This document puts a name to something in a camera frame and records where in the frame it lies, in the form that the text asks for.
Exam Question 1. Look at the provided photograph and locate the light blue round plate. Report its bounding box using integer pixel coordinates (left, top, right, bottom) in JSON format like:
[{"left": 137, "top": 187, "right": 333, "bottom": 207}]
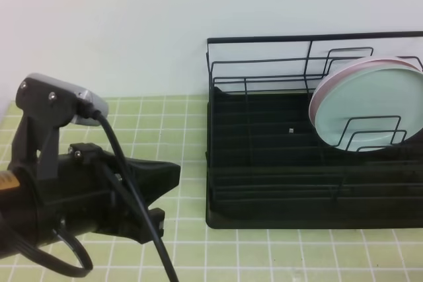
[{"left": 310, "top": 64, "right": 422, "bottom": 152}]

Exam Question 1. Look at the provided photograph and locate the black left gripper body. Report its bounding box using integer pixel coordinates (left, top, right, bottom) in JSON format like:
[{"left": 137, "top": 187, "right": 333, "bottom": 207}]
[{"left": 31, "top": 143, "right": 139, "bottom": 239}]

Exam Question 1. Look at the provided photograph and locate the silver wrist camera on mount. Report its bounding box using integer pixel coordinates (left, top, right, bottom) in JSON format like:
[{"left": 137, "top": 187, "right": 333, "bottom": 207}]
[{"left": 8, "top": 73, "right": 109, "bottom": 180}]

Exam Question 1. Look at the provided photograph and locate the black thick camera cable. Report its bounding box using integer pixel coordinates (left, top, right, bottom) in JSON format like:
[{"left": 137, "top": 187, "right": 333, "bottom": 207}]
[{"left": 82, "top": 106, "right": 180, "bottom": 282}]

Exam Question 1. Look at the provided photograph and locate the black flat ribbon cable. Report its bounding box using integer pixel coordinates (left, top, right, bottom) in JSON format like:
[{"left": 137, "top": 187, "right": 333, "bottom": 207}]
[{"left": 0, "top": 215, "right": 95, "bottom": 278}]

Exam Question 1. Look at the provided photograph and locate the pink round plate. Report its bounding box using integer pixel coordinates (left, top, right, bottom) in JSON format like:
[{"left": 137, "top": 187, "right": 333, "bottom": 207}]
[{"left": 309, "top": 56, "right": 421, "bottom": 126}]

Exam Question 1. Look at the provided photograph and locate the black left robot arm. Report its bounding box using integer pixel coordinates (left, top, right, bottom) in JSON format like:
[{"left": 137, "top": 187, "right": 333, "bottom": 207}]
[{"left": 1, "top": 143, "right": 151, "bottom": 247}]

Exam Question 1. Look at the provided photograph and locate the black wire dish rack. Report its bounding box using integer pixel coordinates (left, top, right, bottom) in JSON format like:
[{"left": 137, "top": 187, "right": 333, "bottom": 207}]
[{"left": 206, "top": 31, "right": 422, "bottom": 229}]

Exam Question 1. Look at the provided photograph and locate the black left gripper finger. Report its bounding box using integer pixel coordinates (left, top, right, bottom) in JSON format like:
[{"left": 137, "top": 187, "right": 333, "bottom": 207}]
[
  {"left": 128, "top": 159, "right": 180, "bottom": 206},
  {"left": 132, "top": 208, "right": 165, "bottom": 244}
]

